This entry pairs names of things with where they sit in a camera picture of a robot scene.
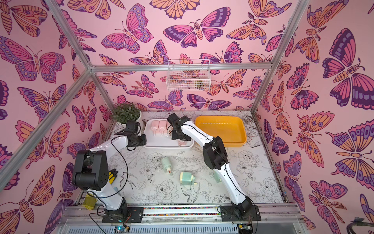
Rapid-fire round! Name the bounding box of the yellow plastic storage box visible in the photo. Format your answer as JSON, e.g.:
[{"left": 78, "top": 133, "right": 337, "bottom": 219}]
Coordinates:
[{"left": 194, "top": 116, "right": 247, "bottom": 147}]

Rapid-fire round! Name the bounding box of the green leafy plant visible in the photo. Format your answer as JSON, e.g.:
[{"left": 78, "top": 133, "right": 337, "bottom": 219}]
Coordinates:
[{"left": 112, "top": 103, "right": 141, "bottom": 124}]

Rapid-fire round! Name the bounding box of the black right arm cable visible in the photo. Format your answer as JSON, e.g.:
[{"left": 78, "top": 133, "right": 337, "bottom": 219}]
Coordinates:
[{"left": 165, "top": 122, "right": 259, "bottom": 234}]

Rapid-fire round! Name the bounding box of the green sharpener left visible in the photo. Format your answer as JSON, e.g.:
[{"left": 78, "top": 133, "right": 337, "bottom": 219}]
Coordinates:
[{"left": 161, "top": 157, "right": 172, "bottom": 176}]

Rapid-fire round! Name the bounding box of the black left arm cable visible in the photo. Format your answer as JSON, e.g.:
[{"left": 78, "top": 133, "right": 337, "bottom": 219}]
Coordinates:
[{"left": 87, "top": 136, "right": 131, "bottom": 234}]

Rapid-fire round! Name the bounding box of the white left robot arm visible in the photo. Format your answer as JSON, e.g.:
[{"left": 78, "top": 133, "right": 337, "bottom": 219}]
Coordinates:
[{"left": 72, "top": 121, "right": 147, "bottom": 211}]

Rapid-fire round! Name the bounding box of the white plastic storage box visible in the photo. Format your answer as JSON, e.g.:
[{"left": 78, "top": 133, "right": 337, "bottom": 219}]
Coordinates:
[{"left": 144, "top": 119, "right": 194, "bottom": 150}]

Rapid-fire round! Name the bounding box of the white wire basket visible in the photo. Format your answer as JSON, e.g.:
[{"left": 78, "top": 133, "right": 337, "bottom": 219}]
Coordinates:
[{"left": 165, "top": 59, "right": 211, "bottom": 92}]

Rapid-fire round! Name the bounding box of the green sharpener lower right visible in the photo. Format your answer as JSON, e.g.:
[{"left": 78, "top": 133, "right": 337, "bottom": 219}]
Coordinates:
[{"left": 213, "top": 171, "right": 222, "bottom": 183}]

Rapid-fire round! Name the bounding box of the green sharpener lower centre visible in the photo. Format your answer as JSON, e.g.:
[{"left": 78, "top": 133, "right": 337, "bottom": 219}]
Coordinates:
[{"left": 179, "top": 172, "right": 197, "bottom": 186}]

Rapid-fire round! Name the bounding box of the white plastic flower pot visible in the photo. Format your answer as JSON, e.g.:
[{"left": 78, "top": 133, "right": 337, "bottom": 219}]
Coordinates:
[{"left": 136, "top": 112, "right": 144, "bottom": 132}]

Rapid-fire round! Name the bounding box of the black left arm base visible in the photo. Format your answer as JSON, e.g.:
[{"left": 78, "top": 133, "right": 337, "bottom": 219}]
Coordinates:
[{"left": 102, "top": 200, "right": 144, "bottom": 224}]

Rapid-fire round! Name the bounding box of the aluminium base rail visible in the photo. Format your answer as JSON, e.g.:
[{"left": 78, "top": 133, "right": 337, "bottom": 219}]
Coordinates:
[{"left": 54, "top": 204, "right": 308, "bottom": 234}]

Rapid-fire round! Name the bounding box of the green circuit board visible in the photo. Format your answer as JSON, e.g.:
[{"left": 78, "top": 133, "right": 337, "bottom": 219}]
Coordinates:
[{"left": 114, "top": 225, "right": 130, "bottom": 234}]

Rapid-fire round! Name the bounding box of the yellow rubber glove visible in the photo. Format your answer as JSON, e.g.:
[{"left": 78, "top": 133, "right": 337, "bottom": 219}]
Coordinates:
[{"left": 108, "top": 169, "right": 118, "bottom": 184}]

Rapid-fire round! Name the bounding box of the pink sharpener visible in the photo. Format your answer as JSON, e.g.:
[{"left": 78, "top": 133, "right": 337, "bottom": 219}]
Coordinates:
[
  {"left": 158, "top": 120, "right": 168, "bottom": 136},
  {"left": 151, "top": 121, "right": 160, "bottom": 136},
  {"left": 178, "top": 140, "right": 187, "bottom": 147}
]

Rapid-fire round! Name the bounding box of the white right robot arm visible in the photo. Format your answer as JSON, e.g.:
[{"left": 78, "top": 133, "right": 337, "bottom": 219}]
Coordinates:
[{"left": 167, "top": 114, "right": 254, "bottom": 219}]

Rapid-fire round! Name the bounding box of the green sharpener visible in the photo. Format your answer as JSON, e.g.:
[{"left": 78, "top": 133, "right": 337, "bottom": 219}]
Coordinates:
[
  {"left": 213, "top": 171, "right": 222, "bottom": 183},
  {"left": 161, "top": 157, "right": 172, "bottom": 176},
  {"left": 179, "top": 172, "right": 197, "bottom": 186}
]

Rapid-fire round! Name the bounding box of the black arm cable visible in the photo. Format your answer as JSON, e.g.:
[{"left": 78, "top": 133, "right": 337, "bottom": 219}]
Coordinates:
[
  {"left": 165, "top": 122, "right": 259, "bottom": 234},
  {"left": 87, "top": 136, "right": 131, "bottom": 234}
]

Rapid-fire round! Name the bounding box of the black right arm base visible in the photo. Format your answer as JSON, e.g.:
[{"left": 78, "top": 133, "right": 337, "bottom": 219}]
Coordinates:
[{"left": 217, "top": 197, "right": 262, "bottom": 221}]

